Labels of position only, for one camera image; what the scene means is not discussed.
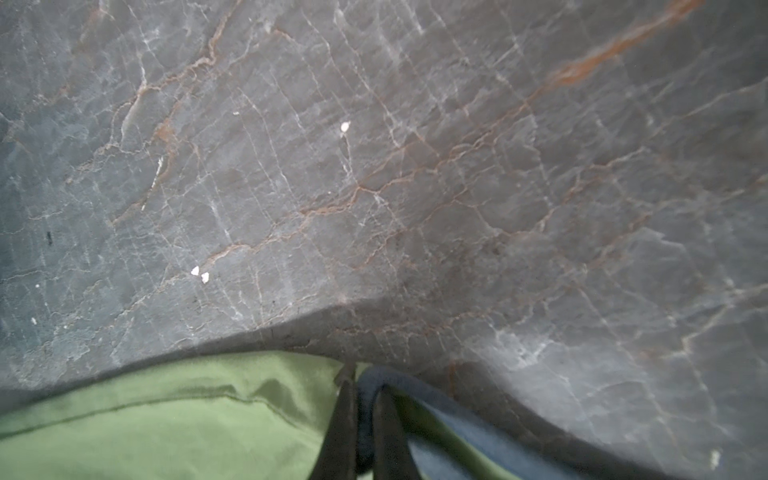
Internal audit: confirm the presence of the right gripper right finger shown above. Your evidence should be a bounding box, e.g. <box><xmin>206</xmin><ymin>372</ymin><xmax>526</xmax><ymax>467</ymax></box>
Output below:
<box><xmin>372</xmin><ymin>387</ymin><xmax>421</xmax><ymax>480</ymax></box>

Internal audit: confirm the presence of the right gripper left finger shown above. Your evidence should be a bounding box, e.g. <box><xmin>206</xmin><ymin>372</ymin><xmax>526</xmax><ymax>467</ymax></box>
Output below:
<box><xmin>309</xmin><ymin>363</ymin><xmax>358</xmax><ymax>480</ymax></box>

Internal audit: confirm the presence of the green tank top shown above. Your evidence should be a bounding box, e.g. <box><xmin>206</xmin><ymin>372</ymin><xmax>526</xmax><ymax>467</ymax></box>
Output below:
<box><xmin>0</xmin><ymin>350</ymin><xmax>592</xmax><ymax>480</ymax></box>

